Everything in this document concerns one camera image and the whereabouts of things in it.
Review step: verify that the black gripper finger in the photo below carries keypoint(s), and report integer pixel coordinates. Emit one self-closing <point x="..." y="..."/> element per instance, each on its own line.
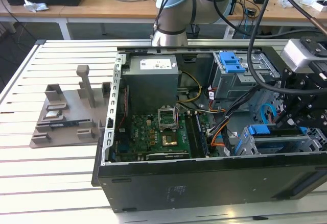
<point x="291" y="122"/>
<point x="286" y="91"/>

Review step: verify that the metal disk bay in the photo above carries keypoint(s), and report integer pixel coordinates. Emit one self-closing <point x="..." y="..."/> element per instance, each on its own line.
<point x="270" y="138"/>

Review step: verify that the metal drive cage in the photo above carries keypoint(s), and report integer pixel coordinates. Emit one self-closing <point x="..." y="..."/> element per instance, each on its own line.
<point x="230" y="87"/>

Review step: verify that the blue plastic drive latch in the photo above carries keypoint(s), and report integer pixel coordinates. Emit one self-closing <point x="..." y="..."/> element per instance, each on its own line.
<point x="231" y="63"/>

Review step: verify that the white power strip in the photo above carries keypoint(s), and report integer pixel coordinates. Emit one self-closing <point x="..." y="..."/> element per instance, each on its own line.
<point x="230" y="32"/>

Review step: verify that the black power adapter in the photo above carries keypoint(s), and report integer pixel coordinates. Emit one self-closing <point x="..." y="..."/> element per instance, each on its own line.
<point x="251" y="12"/>

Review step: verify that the RAM stick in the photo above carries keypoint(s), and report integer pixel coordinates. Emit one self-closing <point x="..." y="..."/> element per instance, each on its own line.
<point x="64" y="124"/>
<point x="201" y="134"/>

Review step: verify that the white and black box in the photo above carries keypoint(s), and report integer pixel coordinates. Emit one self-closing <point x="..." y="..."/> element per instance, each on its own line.
<point x="313" y="4"/>

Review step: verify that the black RAM slot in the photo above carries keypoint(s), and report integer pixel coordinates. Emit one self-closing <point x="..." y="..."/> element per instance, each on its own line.
<point x="191" y="134"/>

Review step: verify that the black PC case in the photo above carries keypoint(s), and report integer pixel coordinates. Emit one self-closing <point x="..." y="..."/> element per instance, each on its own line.
<point x="204" y="183"/>

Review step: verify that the black waste bin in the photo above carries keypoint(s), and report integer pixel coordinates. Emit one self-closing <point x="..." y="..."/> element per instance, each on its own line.
<point x="192" y="31"/>

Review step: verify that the metal locking lever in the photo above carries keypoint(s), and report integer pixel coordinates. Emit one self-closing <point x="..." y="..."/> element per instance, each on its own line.
<point x="176" y="117"/>

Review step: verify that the CPU socket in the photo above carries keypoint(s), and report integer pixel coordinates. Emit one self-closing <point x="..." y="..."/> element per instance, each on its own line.
<point x="170" y="139"/>

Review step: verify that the black graphics card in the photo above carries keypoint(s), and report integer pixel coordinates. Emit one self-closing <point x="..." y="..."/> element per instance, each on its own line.
<point x="166" y="155"/>

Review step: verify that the grey power supply unit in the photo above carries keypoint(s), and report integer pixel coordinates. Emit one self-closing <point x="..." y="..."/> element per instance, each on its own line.
<point x="150" y="86"/>

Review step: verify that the green motherboard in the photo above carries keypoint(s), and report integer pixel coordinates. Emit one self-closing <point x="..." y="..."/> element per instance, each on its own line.
<point x="143" y="132"/>

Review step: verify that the long wooden desk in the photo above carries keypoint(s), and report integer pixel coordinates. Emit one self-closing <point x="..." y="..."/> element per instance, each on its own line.
<point x="102" y="9"/>

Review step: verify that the grey parts rack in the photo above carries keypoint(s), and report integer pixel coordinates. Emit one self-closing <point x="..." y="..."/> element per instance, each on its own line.
<point x="71" y="111"/>

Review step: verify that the silver CPU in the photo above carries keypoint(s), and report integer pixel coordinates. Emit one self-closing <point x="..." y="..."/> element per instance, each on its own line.
<point x="53" y="114"/>

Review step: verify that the crumpled white plastic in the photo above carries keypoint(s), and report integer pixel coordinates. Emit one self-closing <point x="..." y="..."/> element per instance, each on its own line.
<point x="35" y="5"/>

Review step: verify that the short wooden desk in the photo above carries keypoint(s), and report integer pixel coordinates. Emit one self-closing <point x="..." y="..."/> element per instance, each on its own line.
<point x="15" y="11"/>

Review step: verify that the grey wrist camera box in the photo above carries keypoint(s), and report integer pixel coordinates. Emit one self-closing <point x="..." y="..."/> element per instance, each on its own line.
<point x="299" y="55"/>

